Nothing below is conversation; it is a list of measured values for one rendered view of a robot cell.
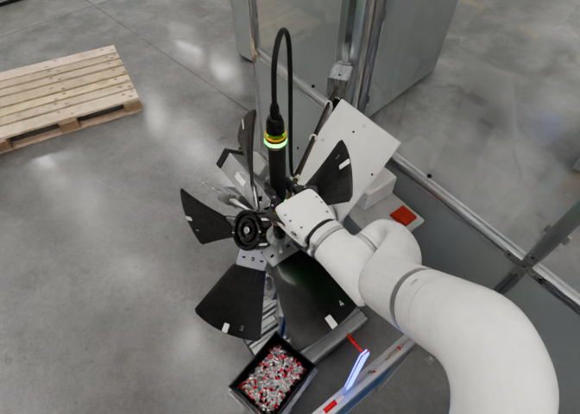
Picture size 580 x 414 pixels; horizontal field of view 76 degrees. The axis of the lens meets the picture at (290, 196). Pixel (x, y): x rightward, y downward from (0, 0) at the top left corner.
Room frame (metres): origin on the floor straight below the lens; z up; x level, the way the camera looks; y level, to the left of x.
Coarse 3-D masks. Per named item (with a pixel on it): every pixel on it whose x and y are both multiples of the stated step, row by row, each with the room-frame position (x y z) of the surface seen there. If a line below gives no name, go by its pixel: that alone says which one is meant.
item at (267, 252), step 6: (270, 246) 0.56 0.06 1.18; (294, 246) 0.57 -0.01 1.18; (264, 252) 0.55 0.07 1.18; (270, 252) 0.55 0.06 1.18; (276, 252) 0.55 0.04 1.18; (282, 252) 0.55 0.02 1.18; (288, 252) 0.55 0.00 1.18; (294, 252) 0.55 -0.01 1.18; (270, 258) 0.53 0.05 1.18; (276, 258) 0.53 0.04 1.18; (282, 258) 0.53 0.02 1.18; (276, 264) 0.51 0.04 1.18
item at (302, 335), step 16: (288, 256) 0.53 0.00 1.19; (304, 256) 0.53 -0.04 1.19; (272, 272) 0.48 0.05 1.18; (288, 272) 0.48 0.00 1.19; (304, 272) 0.48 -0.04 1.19; (320, 272) 0.48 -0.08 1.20; (288, 288) 0.43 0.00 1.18; (304, 288) 0.43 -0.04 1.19; (320, 288) 0.43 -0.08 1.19; (336, 288) 0.43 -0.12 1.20; (288, 304) 0.39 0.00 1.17; (304, 304) 0.39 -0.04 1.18; (320, 304) 0.39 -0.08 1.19; (336, 304) 0.38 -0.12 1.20; (352, 304) 0.38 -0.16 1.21; (288, 320) 0.36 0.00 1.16; (304, 320) 0.35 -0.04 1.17; (320, 320) 0.35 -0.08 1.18; (336, 320) 0.35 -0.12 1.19; (304, 336) 0.32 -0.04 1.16; (320, 336) 0.31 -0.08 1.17
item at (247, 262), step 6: (240, 252) 0.57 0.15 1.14; (246, 252) 0.58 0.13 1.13; (252, 252) 0.58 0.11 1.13; (258, 252) 0.58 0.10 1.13; (240, 258) 0.56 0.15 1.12; (246, 258) 0.56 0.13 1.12; (258, 258) 0.57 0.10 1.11; (264, 258) 0.57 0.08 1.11; (240, 264) 0.55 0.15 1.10; (246, 264) 0.55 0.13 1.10; (252, 264) 0.55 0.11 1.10; (258, 264) 0.55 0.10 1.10; (264, 264) 0.56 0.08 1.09
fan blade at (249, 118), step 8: (248, 112) 0.90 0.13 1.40; (248, 120) 0.88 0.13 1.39; (240, 128) 0.93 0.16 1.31; (248, 128) 0.86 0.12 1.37; (240, 136) 0.93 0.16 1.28; (248, 136) 0.84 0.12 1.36; (240, 144) 0.93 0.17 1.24; (248, 144) 0.82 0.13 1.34; (248, 152) 0.81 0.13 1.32; (248, 160) 0.79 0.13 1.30
